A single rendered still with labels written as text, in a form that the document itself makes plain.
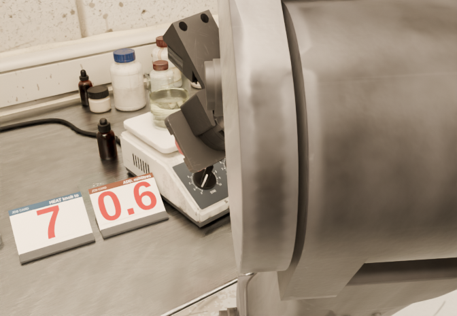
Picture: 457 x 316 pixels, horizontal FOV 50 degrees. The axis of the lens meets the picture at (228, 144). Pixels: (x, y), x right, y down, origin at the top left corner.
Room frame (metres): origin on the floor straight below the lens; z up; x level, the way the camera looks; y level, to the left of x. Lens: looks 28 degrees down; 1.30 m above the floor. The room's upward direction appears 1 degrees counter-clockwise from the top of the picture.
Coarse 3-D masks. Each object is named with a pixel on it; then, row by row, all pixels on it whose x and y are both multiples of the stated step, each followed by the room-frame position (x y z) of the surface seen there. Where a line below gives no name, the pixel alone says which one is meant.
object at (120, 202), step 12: (144, 180) 0.57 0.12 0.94; (108, 192) 0.55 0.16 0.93; (120, 192) 0.55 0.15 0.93; (132, 192) 0.55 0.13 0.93; (144, 192) 0.56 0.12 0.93; (156, 192) 0.56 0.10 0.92; (96, 204) 0.53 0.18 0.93; (108, 204) 0.53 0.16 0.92; (120, 204) 0.54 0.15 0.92; (132, 204) 0.54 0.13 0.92; (144, 204) 0.55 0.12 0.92; (156, 204) 0.55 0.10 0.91; (108, 216) 0.52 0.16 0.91; (120, 216) 0.52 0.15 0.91
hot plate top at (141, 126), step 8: (128, 120) 0.66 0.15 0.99; (136, 120) 0.66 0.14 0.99; (144, 120) 0.66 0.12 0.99; (128, 128) 0.64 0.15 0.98; (136, 128) 0.63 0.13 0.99; (144, 128) 0.63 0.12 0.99; (152, 128) 0.63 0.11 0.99; (144, 136) 0.61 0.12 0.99; (152, 136) 0.61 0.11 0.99; (160, 136) 0.61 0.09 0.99; (168, 136) 0.60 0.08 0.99; (152, 144) 0.59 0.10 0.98; (160, 144) 0.58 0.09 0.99; (168, 144) 0.58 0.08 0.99; (168, 152) 0.57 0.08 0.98
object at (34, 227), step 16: (48, 208) 0.51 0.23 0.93; (64, 208) 0.52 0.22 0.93; (80, 208) 0.52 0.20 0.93; (16, 224) 0.49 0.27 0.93; (32, 224) 0.49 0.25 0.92; (48, 224) 0.50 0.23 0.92; (64, 224) 0.50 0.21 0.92; (80, 224) 0.51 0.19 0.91; (32, 240) 0.48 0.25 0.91; (48, 240) 0.48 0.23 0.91
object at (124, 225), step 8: (88, 192) 0.54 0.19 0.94; (160, 200) 0.55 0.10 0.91; (160, 208) 0.55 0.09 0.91; (96, 216) 0.52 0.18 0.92; (136, 216) 0.53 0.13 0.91; (144, 216) 0.53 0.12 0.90; (152, 216) 0.53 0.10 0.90; (160, 216) 0.53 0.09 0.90; (168, 216) 0.53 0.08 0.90; (104, 224) 0.51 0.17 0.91; (112, 224) 0.51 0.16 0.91; (120, 224) 0.52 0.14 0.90; (128, 224) 0.52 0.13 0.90; (136, 224) 0.52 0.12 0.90; (144, 224) 0.52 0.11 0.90; (104, 232) 0.50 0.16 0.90; (112, 232) 0.50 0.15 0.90; (120, 232) 0.50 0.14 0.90
